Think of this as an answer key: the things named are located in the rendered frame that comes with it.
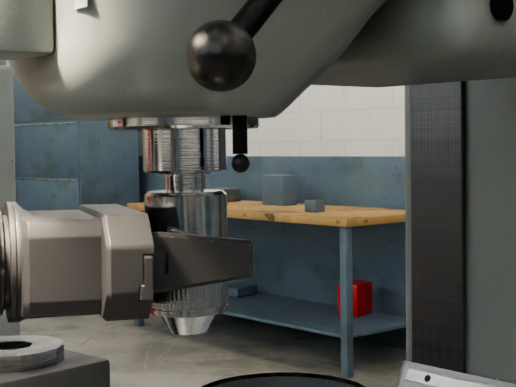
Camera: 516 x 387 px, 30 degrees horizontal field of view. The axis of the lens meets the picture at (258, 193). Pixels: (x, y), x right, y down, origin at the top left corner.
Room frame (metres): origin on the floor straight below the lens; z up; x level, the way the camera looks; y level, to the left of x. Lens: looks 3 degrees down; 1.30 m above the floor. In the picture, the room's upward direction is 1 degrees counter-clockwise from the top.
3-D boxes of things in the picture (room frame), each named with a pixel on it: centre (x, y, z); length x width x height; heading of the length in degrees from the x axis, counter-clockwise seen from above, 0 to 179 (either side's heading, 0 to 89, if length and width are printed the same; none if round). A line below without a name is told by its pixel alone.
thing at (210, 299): (0.55, 0.04, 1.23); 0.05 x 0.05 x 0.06
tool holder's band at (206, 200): (0.55, 0.04, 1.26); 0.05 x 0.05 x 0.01
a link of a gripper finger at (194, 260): (0.52, 0.03, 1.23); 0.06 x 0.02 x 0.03; 108
